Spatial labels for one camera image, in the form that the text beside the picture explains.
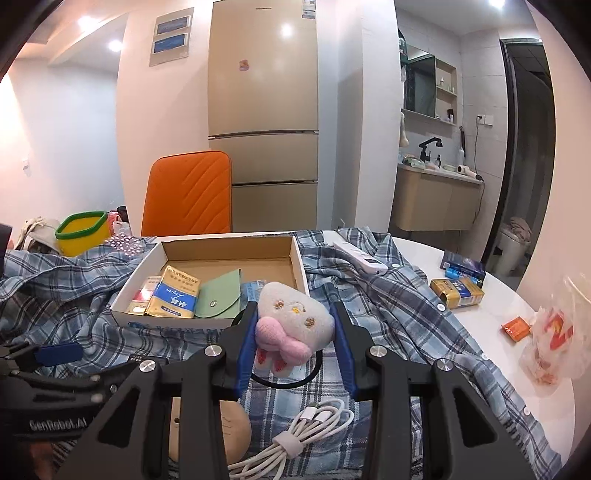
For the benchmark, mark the grey wall panel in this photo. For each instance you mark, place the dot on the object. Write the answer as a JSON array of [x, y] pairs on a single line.
[[171, 35]]

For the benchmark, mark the white cloth bag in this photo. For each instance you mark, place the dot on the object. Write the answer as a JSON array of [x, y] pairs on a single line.
[[38, 236]]

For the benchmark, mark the tan round plush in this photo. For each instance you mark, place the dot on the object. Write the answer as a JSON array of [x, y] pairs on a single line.
[[236, 430]]

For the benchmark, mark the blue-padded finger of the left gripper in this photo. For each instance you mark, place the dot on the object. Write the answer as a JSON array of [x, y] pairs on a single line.
[[53, 355]]

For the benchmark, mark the person's left hand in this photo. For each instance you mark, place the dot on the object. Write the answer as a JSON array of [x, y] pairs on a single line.
[[48, 458]]

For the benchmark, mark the white hair dryer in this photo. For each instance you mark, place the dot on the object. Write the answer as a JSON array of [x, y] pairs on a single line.
[[468, 172]]

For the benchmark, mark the clear plastic bag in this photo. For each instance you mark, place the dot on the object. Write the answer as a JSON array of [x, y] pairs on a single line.
[[560, 345]]

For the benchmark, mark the mirror wall cabinet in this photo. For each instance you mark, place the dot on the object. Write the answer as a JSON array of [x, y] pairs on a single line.
[[430, 84]]

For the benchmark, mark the red plastic bag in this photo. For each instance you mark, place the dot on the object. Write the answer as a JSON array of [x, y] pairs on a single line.
[[112, 217]]

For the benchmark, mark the blue white packet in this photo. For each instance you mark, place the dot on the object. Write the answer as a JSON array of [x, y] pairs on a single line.
[[174, 296]]

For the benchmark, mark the open cardboard box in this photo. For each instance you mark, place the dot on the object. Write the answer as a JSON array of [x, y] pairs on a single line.
[[268, 256]]

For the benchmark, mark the red and cream packet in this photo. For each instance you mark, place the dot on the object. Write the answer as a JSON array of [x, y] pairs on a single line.
[[139, 303]]

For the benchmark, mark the green pouch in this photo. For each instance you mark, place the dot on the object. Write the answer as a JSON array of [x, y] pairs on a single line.
[[220, 298]]

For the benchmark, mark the silver blister pack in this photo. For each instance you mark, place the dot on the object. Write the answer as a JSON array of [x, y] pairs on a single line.
[[129, 245]]

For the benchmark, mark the orange chair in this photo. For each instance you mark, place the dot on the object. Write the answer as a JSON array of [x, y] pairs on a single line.
[[188, 194]]

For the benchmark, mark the pink white plush toy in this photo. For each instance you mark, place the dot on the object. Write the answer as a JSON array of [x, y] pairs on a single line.
[[292, 327]]

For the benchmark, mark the beige refrigerator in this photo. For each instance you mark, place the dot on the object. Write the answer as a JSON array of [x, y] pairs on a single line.
[[263, 110]]

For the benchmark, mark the white remote control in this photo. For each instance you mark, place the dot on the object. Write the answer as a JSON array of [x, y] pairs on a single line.
[[361, 259]]

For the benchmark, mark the yellow bin green rim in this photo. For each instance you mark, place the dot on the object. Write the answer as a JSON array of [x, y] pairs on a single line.
[[82, 231]]

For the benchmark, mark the blue plaid shirt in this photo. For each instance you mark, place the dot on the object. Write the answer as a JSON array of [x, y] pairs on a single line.
[[49, 299]]

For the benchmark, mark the beige vanity cabinet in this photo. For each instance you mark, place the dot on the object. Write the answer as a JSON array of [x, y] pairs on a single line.
[[434, 201]]

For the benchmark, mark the light blue small box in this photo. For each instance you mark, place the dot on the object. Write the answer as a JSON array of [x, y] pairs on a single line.
[[452, 273]]

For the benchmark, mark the small orange packet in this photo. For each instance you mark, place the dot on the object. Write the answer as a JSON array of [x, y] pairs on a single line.
[[517, 329]]

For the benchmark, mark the gold blue box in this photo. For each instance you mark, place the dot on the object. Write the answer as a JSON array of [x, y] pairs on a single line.
[[457, 293]]

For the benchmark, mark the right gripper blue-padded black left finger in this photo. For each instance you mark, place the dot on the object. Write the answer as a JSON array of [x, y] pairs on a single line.
[[129, 438]]

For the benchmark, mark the dark blue box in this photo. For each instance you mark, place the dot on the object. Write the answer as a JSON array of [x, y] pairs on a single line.
[[464, 265]]

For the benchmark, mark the blue tissue pack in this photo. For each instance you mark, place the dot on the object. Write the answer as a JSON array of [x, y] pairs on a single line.
[[250, 292]]

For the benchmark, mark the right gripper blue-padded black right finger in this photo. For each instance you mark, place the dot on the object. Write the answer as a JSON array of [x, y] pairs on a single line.
[[462, 438]]

